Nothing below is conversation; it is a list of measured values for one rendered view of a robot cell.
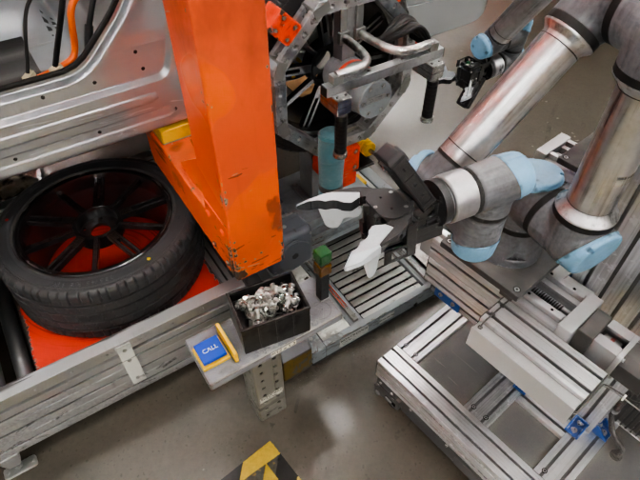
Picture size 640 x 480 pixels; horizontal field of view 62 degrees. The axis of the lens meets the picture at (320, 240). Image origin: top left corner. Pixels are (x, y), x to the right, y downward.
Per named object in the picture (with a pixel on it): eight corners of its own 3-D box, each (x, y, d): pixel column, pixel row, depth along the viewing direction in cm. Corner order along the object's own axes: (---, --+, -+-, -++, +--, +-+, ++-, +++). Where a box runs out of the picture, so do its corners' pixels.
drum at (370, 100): (353, 83, 183) (355, 44, 173) (391, 112, 171) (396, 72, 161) (319, 95, 178) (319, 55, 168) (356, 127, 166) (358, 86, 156)
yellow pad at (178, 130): (185, 112, 189) (183, 100, 185) (202, 132, 181) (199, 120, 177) (148, 125, 184) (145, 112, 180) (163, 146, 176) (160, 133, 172)
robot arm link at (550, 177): (522, 190, 125) (539, 143, 115) (563, 228, 117) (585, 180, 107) (480, 206, 122) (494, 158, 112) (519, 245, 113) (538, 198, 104)
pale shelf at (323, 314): (311, 282, 170) (311, 275, 168) (342, 319, 160) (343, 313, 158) (186, 346, 154) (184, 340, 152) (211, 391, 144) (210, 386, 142)
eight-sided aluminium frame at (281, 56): (394, 115, 206) (411, -34, 166) (405, 124, 202) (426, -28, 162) (270, 164, 185) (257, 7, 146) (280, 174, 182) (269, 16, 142)
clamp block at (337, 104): (333, 97, 156) (334, 81, 152) (351, 111, 150) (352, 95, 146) (319, 102, 154) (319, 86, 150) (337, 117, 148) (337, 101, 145)
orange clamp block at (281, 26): (289, 16, 154) (268, -1, 147) (303, 27, 150) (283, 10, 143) (275, 37, 156) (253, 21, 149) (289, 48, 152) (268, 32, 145)
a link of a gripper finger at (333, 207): (299, 232, 80) (360, 237, 79) (295, 201, 77) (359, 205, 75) (303, 220, 83) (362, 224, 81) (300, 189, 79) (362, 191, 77)
